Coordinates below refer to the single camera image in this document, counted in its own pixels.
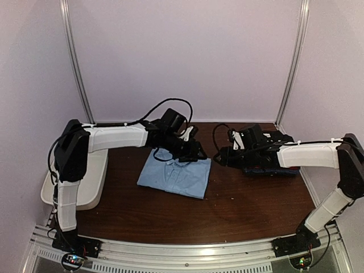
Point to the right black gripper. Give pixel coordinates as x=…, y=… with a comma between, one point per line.
x=227, y=158

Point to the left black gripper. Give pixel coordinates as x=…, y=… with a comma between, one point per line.
x=190, y=154

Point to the light blue long sleeve shirt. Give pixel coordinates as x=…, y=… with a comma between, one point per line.
x=162, y=172

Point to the white plastic tub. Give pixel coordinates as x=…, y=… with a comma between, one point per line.
x=91, y=186

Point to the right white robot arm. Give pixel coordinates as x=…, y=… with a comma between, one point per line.
x=343, y=156

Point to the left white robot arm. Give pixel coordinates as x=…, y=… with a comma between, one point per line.
x=71, y=151

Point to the folded blue checked shirt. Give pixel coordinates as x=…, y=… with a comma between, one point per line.
x=271, y=173

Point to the folded black shirt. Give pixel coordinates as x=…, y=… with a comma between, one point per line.
x=277, y=137

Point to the right circuit board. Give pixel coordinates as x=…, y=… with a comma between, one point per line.
x=301, y=262

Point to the circuit board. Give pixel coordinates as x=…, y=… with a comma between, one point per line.
x=301, y=262
x=72, y=262

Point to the left circuit board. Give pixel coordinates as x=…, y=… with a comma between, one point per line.
x=72, y=262

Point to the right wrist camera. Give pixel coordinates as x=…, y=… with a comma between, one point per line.
x=235, y=138

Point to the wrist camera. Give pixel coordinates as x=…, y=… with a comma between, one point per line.
x=188, y=133
x=235, y=138

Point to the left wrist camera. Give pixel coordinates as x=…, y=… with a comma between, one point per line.
x=188, y=133

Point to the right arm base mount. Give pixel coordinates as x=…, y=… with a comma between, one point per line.
x=302, y=241

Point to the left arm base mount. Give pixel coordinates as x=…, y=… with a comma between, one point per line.
x=71, y=242

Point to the right aluminium frame post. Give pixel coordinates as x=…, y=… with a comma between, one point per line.
x=297, y=50

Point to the aluminium frame post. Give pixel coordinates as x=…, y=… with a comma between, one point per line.
x=297, y=50
x=66, y=17

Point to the left aluminium frame post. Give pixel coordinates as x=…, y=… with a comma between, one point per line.
x=66, y=17

